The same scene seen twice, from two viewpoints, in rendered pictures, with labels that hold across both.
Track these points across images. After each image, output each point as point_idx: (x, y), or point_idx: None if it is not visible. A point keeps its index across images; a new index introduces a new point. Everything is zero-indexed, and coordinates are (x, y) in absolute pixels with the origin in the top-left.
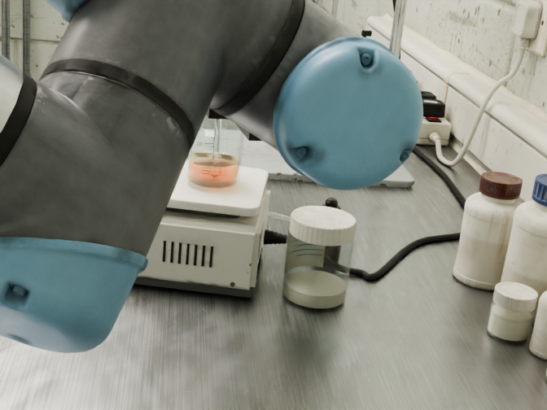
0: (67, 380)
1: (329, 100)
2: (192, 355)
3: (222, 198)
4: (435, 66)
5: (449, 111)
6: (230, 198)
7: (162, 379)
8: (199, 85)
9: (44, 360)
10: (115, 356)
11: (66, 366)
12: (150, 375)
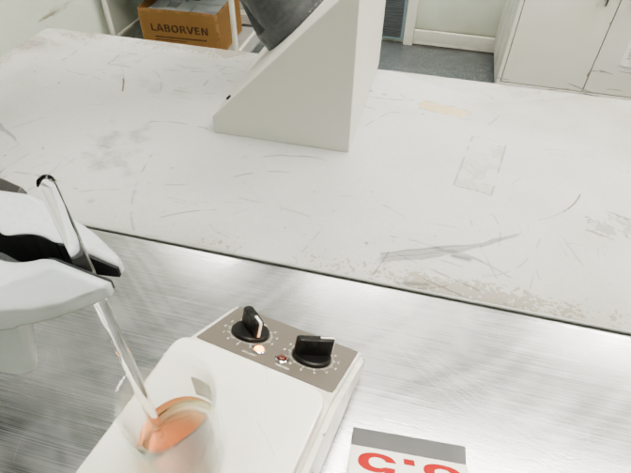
0: (48, 325)
1: None
2: (26, 426)
3: (120, 446)
4: None
5: None
6: (116, 458)
7: (5, 390)
8: None
9: (84, 314)
10: (62, 362)
11: (68, 327)
12: (17, 382)
